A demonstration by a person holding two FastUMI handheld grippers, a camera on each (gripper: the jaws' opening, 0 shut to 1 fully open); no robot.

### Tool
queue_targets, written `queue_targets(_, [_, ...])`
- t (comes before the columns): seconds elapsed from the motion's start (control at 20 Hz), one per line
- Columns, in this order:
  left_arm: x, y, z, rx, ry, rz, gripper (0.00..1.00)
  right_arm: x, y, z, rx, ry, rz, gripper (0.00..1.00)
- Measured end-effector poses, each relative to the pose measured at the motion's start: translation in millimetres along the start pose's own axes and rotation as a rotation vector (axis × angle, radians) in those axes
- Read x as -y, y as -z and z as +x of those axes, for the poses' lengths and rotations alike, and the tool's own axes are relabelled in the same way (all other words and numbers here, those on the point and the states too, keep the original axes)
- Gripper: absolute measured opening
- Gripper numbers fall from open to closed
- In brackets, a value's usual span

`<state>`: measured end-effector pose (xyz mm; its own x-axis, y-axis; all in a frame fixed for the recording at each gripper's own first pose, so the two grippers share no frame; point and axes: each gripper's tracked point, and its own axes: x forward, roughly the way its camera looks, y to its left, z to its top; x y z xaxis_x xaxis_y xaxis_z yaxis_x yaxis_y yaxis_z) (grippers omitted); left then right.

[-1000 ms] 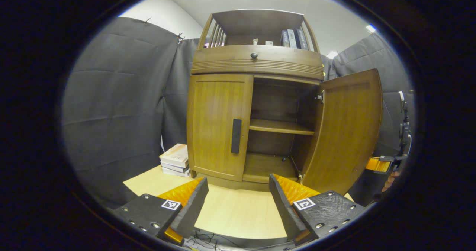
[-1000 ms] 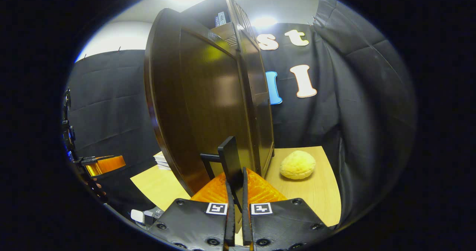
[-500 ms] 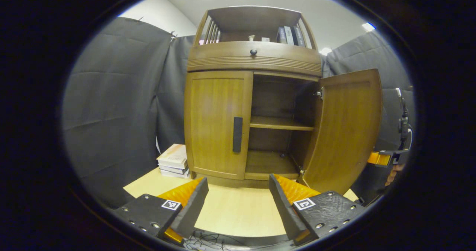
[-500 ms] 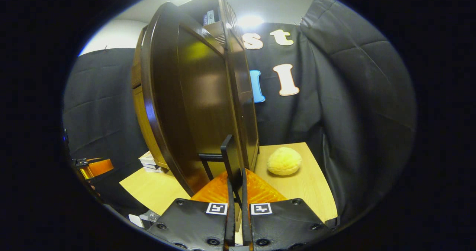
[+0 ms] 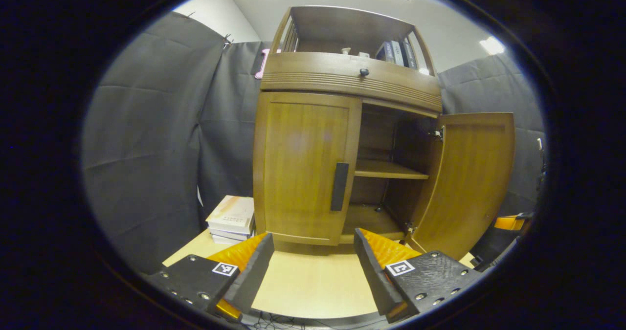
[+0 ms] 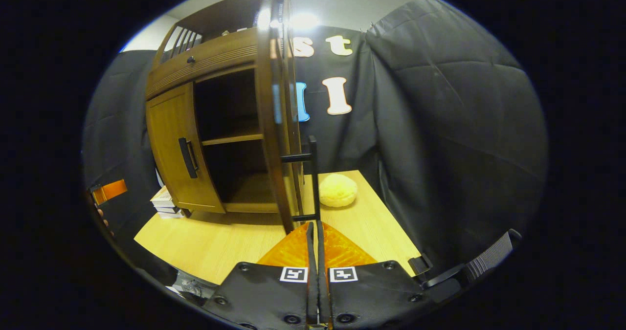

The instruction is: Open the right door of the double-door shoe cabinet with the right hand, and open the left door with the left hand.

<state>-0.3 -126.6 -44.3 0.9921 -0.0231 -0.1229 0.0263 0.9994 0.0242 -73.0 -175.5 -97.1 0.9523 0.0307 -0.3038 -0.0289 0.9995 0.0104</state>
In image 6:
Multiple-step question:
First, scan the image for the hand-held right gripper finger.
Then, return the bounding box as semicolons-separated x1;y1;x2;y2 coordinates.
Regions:
317;220;436;330
201;221;318;330

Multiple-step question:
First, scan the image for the wooden shoe cabinet door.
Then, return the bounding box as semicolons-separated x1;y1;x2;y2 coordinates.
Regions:
146;82;226;214
255;0;306;234

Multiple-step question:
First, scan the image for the black door handle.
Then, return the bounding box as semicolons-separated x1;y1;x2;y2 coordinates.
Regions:
178;137;199;179
281;135;321;222

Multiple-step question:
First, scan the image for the wooden double-door shoe cabinet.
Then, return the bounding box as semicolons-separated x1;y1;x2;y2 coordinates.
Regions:
145;0;306;234

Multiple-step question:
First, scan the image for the wooden cabinet inner shelf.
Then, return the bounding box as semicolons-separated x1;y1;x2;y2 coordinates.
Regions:
201;133;265;147

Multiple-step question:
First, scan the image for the wooden cabinet drawer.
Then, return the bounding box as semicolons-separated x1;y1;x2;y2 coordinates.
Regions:
146;27;259;101

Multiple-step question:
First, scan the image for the thick white book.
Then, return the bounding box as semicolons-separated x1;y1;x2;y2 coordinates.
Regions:
154;205;186;219

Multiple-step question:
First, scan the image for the pale yellow round bun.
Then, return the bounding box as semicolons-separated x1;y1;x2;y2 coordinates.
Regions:
318;173;358;208

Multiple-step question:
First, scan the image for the black webbing strap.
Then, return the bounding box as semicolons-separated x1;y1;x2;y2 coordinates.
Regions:
408;229;523;291

